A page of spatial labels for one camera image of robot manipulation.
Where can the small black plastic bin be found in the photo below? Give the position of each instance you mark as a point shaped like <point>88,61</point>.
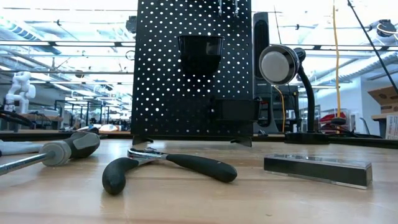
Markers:
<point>236,110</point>

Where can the large black plastic bin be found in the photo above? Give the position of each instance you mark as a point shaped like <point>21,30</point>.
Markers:
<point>200,56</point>

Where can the black metal pegboard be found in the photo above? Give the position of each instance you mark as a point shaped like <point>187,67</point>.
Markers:
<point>155,93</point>

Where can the white paper sheet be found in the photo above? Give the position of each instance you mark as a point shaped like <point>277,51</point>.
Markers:
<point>392,127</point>

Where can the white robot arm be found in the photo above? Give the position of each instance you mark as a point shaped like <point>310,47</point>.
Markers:
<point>20,90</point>

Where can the black rectangular metal block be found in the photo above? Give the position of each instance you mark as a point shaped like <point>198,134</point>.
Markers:
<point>317,172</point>

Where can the black aluminium table frame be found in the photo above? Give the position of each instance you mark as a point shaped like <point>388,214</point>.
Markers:
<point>62,135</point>

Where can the cardboard box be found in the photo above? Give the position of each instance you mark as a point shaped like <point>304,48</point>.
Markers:
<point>385,98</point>

